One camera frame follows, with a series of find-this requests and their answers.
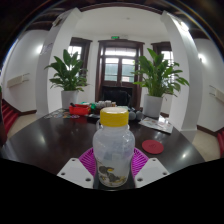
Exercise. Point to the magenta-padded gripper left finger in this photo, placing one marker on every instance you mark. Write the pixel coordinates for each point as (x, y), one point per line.
(75, 170)

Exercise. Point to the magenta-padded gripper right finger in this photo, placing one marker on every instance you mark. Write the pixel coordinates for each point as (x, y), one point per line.
(151, 170)

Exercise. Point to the clear bottle with yellow cap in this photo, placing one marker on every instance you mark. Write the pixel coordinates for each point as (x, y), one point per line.
(113, 146)

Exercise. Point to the flat round red coaster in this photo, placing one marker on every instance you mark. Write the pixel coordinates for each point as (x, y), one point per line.
(152, 146)

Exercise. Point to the printed magazine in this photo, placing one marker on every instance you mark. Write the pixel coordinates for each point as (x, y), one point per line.
(156, 124)

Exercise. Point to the grey round ball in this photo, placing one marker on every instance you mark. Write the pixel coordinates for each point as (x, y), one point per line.
(132, 115)
(139, 115)

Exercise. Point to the colourful printed sheet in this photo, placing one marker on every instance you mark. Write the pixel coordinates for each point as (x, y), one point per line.
(60, 114)

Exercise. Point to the red plastic box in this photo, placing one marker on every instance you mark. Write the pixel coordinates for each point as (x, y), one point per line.
(79, 110)

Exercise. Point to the black chair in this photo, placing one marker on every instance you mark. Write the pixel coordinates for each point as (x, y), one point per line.
(115, 95)

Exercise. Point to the large potted plant, white pot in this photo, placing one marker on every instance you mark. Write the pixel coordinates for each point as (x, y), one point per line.
(156, 76)

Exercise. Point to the small potted plant, white pot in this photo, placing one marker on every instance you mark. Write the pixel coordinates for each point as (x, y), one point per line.
(68, 75)

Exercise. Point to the dark wooden glazed door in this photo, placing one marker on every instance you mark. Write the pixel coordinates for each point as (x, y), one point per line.
(120, 63)

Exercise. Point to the dark-framed window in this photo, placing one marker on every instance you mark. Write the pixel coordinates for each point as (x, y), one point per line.
(85, 46)
(166, 55)

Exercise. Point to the green exit sign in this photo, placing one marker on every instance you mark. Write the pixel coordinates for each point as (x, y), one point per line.
(115, 37)

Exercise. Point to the white wall heater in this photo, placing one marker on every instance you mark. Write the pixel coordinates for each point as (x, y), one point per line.
(16, 80)
(218, 94)

